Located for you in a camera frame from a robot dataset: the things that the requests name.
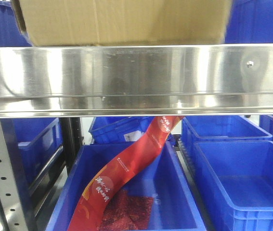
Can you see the large plain cardboard box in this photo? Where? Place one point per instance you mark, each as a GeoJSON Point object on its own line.
{"type": "Point", "coordinates": [122, 22]}

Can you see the blue bin right rear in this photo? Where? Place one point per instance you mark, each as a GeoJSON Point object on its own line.
{"type": "Point", "coordinates": [203, 128]}

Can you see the blue bin left lower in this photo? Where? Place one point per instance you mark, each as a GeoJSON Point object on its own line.
{"type": "Point", "coordinates": [38, 139]}

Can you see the stainless steel shelf beam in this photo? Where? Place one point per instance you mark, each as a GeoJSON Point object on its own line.
{"type": "Point", "coordinates": [229, 79]}

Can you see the blue bin upper right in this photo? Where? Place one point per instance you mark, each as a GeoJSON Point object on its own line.
{"type": "Point", "coordinates": [251, 21]}

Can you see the red printed paper strip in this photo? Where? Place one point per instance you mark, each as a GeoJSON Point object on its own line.
{"type": "Point", "coordinates": [117, 172]}

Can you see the blue bin centre front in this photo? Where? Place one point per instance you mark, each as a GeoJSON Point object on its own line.
{"type": "Point", "coordinates": [173, 209]}

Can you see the blue bin centre rear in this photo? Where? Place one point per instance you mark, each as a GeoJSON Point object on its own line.
{"type": "Point", "coordinates": [115, 129]}

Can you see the blue bin upper left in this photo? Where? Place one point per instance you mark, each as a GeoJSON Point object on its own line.
{"type": "Point", "coordinates": [10, 35]}

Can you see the blue bin right front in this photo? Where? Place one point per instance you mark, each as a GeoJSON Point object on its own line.
{"type": "Point", "coordinates": [235, 180]}

